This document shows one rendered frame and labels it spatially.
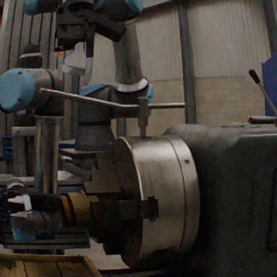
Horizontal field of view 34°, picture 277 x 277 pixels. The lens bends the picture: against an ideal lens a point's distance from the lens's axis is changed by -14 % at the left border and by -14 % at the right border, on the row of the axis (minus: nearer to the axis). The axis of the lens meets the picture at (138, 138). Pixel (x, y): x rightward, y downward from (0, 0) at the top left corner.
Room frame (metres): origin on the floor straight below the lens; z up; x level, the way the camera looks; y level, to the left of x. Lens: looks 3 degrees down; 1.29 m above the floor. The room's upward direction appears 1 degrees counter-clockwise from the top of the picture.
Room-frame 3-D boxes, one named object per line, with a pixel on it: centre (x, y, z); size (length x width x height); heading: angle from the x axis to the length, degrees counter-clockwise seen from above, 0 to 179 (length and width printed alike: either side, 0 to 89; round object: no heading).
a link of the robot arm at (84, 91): (1.80, 0.14, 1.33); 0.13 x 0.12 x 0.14; 80
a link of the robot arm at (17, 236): (1.32, 0.34, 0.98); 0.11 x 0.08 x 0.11; 150
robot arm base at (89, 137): (1.80, 0.15, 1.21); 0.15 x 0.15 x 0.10
